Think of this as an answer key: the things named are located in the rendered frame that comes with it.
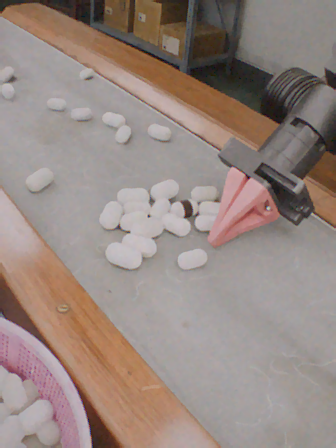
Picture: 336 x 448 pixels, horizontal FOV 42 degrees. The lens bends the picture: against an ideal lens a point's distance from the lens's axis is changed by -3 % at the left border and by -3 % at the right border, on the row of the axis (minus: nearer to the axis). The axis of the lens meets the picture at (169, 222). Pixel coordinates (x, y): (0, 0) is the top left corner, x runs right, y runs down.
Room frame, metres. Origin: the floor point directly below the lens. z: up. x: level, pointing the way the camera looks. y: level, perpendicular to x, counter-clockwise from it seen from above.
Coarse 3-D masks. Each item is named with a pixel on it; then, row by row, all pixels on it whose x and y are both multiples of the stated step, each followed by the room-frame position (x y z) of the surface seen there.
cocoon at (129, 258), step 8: (112, 248) 0.32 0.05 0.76; (120, 248) 0.32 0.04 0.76; (128, 248) 0.32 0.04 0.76; (112, 256) 0.32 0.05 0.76; (120, 256) 0.31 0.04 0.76; (128, 256) 0.31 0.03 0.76; (136, 256) 0.32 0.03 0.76; (120, 264) 0.31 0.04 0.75; (128, 264) 0.31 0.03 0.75; (136, 264) 0.31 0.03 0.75
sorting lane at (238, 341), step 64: (0, 64) 0.83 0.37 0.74; (64, 64) 0.86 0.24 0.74; (0, 128) 0.57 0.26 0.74; (64, 128) 0.59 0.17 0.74; (64, 192) 0.43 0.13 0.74; (64, 256) 0.32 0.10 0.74; (256, 256) 0.36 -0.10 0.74; (320, 256) 0.37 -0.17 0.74; (128, 320) 0.25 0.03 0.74; (192, 320) 0.26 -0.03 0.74; (256, 320) 0.27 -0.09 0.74; (320, 320) 0.28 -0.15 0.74; (192, 384) 0.20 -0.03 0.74; (256, 384) 0.20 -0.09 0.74; (320, 384) 0.21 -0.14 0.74
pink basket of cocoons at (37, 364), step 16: (0, 320) 0.21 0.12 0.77; (0, 336) 0.21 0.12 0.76; (16, 336) 0.20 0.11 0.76; (32, 336) 0.20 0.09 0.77; (0, 352) 0.20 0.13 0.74; (16, 352) 0.20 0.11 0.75; (32, 352) 0.19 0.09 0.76; (48, 352) 0.19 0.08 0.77; (16, 368) 0.19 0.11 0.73; (32, 368) 0.19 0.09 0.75; (48, 368) 0.18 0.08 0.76; (48, 384) 0.17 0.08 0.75; (64, 384) 0.17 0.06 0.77; (48, 400) 0.17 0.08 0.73; (64, 400) 0.16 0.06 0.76; (80, 400) 0.15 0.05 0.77; (64, 416) 0.15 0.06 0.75; (80, 416) 0.14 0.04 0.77; (64, 432) 0.14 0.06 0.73; (80, 432) 0.13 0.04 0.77
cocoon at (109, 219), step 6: (108, 204) 0.39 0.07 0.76; (114, 204) 0.39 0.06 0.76; (120, 204) 0.39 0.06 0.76; (108, 210) 0.38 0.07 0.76; (114, 210) 0.38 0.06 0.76; (120, 210) 0.39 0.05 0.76; (102, 216) 0.37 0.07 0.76; (108, 216) 0.37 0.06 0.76; (114, 216) 0.37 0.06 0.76; (120, 216) 0.38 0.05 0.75; (102, 222) 0.37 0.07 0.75; (108, 222) 0.37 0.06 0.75; (114, 222) 0.37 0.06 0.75; (108, 228) 0.37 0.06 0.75
